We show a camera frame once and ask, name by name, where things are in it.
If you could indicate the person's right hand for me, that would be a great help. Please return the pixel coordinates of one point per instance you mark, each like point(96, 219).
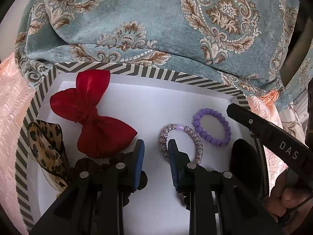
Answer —
point(281, 195)

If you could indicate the pale floral cloth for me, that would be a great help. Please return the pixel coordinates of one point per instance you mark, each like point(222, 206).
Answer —
point(293, 122)

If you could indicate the striped cardboard box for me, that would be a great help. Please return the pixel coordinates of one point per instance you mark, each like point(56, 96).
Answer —
point(146, 107)

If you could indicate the blue damask cushion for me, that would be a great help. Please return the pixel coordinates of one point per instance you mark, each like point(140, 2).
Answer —
point(146, 17)

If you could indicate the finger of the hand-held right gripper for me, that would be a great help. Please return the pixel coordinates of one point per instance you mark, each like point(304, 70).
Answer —
point(269, 137)

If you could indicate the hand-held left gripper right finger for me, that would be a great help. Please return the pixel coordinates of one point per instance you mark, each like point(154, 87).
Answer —
point(173, 161)

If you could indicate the brown scrunchie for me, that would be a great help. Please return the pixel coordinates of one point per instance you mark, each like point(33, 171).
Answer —
point(141, 178)

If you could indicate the leopard print ribbon bow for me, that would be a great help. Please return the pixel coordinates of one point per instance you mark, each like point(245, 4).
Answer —
point(49, 146)

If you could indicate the black scrunchie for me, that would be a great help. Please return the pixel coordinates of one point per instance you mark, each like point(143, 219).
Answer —
point(244, 159)

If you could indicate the red satin bow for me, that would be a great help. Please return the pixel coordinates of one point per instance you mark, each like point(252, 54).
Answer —
point(93, 117)

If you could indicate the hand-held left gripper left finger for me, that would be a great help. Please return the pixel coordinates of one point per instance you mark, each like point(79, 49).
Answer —
point(139, 156)

